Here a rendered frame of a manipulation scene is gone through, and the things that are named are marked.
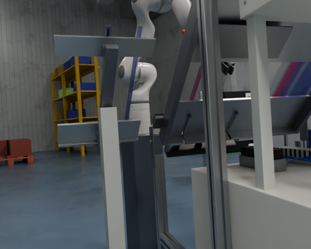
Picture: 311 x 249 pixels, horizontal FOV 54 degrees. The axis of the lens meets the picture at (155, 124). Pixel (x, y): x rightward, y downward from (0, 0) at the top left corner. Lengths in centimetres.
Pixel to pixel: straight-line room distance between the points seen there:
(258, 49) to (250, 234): 42
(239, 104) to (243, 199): 63
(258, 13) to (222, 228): 52
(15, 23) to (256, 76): 1062
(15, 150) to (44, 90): 381
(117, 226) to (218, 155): 51
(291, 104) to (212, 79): 77
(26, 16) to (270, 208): 1085
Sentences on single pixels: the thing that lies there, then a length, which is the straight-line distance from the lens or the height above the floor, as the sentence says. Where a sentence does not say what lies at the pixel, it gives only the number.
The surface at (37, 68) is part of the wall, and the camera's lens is 1084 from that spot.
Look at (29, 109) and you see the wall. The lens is 1064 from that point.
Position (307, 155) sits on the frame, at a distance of 104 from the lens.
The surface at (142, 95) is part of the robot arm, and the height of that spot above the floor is 93.
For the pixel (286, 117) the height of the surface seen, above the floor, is 76.
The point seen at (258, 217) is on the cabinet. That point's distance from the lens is 73.
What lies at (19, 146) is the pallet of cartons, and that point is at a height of 39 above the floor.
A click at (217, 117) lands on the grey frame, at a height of 78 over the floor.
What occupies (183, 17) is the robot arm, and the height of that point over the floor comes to 124.
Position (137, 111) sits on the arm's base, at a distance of 168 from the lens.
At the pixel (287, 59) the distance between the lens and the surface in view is 129.
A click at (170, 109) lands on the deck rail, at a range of 115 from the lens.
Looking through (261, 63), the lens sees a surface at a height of 89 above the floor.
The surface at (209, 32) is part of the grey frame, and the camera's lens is 81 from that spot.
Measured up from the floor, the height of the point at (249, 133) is 70.
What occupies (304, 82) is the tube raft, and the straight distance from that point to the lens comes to 146.
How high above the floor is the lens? 79
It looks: 1 degrees down
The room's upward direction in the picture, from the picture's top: 4 degrees counter-clockwise
